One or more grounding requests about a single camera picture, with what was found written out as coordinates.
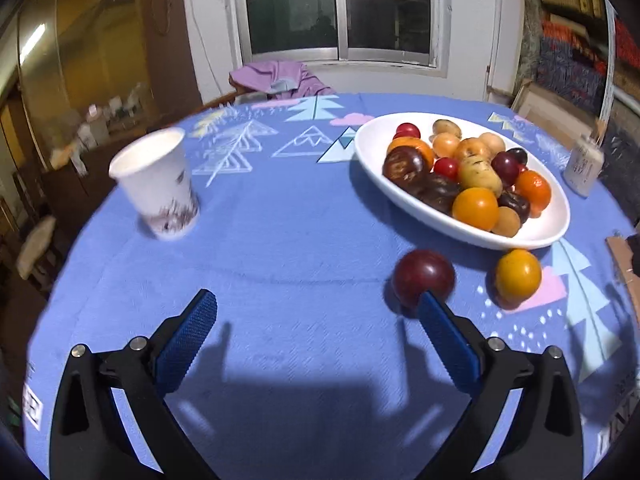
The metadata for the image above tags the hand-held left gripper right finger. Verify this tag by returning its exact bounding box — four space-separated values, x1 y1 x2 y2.
415 291 585 480

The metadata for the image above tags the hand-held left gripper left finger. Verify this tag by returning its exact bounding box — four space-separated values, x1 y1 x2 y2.
48 288 221 480

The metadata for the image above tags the dark red plum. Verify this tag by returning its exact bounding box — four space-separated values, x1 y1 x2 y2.
391 250 457 311
491 151 521 186

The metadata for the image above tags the small yellow tomato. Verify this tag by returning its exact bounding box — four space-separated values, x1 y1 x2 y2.
494 249 543 303

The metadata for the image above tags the tan longan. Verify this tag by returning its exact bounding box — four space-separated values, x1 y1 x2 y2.
478 132 507 157
491 206 522 238

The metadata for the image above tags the orange tomato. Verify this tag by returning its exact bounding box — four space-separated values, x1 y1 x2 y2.
452 187 500 232

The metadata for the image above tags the smooth dark water chestnut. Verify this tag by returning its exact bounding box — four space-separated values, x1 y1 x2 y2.
417 174 463 216

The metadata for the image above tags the yellow brown-spotted potato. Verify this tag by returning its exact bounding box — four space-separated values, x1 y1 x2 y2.
457 155 503 196

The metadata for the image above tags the sprouted dark water chestnut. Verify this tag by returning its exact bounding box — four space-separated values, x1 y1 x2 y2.
382 146 430 192

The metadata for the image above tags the pale yellow longan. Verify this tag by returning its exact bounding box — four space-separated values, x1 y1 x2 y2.
431 133 462 159

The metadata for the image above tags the large orange mandarin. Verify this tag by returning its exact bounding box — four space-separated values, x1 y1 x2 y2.
386 137 435 168

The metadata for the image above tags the white oval plate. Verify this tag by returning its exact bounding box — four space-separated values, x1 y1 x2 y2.
354 112 571 252

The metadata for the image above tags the blue patterned tablecloth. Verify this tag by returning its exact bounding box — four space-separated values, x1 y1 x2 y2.
22 91 640 480

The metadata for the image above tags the white floral paper cup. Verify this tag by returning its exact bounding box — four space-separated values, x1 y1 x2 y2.
108 127 201 242

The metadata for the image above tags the small orange mandarin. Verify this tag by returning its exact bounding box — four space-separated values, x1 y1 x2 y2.
514 170 553 218

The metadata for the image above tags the pale seat cushion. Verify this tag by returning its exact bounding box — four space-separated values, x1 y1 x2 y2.
17 215 58 281

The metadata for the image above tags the brown cardboard piece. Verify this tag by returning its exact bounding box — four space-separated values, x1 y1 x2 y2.
606 235 640 306

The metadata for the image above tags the white labelled jar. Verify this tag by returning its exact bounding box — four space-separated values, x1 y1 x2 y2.
563 135 606 198

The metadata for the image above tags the wooden chair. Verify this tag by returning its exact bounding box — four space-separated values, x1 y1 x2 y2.
200 91 253 112

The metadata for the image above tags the cardboard box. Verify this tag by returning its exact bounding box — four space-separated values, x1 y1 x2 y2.
510 80 601 148

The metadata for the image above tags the purple cloth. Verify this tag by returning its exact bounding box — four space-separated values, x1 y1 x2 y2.
229 60 337 98

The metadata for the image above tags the shelf of patterned boxes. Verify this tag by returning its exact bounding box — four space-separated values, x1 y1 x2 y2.
520 0 640 126

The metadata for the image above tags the wooden cabinet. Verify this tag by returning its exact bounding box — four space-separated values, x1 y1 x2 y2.
0 0 201 241

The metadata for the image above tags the sliding window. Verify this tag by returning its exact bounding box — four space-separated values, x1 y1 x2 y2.
225 0 448 78

